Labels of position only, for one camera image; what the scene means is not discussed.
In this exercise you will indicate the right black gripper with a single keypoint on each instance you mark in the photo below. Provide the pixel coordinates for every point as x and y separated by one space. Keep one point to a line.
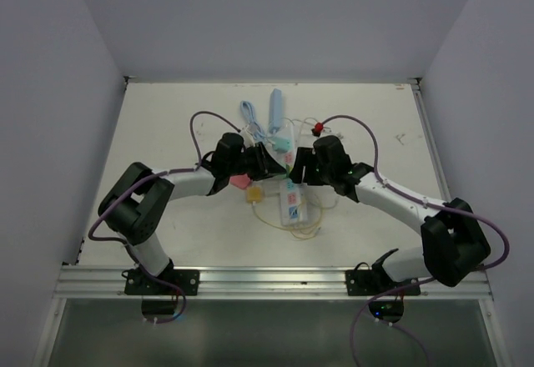
305 157

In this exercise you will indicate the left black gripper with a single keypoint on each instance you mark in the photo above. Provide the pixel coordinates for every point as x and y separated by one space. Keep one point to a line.
272 168

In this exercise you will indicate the teal charger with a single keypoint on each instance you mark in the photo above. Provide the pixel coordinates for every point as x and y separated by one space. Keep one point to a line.
281 145

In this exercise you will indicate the pink plug adapter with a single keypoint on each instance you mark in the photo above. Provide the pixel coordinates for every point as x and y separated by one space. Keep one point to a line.
240 181

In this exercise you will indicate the yellow USB charger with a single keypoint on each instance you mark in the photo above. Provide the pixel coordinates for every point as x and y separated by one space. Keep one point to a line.
254 195

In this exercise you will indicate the white power strip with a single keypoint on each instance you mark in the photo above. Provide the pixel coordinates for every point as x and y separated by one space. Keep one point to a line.
293 207

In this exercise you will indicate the blue power strip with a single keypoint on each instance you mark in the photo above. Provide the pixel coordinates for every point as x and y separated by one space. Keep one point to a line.
276 111

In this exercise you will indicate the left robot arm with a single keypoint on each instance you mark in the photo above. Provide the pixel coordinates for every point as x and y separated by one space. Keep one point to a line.
136 203

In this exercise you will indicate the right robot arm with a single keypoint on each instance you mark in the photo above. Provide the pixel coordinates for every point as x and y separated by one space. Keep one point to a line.
452 242

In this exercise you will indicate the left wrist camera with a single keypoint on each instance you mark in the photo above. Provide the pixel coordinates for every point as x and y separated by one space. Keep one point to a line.
248 137

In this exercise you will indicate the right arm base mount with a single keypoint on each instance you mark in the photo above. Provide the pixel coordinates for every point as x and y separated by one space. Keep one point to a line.
367 281

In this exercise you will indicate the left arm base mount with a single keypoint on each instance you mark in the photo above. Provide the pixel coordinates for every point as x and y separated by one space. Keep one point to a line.
138 283

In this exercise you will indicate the aluminium rail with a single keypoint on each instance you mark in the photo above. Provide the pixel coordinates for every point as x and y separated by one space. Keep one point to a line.
104 282

